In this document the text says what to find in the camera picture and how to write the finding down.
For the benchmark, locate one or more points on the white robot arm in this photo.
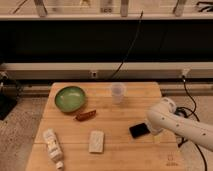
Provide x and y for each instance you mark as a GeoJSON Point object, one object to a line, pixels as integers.
{"type": "Point", "coordinates": [162, 116]}

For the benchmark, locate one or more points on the green bowl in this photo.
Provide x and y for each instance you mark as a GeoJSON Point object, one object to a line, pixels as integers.
{"type": "Point", "coordinates": [70, 99]}

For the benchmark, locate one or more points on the clear plastic cup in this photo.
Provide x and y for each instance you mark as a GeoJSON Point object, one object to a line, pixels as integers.
{"type": "Point", "coordinates": [117, 92]}

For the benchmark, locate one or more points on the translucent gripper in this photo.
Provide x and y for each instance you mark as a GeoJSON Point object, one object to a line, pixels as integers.
{"type": "Point", "coordinates": [157, 138]}

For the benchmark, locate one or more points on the brown chili pepper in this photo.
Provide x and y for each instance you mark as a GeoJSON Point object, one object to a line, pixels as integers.
{"type": "Point", "coordinates": [85, 116]}

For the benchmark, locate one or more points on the black eraser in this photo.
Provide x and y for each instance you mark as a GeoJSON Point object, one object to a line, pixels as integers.
{"type": "Point", "coordinates": [139, 130]}

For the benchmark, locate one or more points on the black equipment at left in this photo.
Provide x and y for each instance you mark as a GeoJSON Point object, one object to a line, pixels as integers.
{"type": "Point", "coordinates": [7, 103]}

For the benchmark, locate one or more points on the white sponge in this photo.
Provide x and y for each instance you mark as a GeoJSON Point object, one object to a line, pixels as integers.
{"type": "Point", "coordinates": [96, 142]}

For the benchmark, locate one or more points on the white plastic bottle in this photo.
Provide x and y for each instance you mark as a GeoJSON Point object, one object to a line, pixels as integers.
{"type": "Point", "coordinates": [53, 148]}

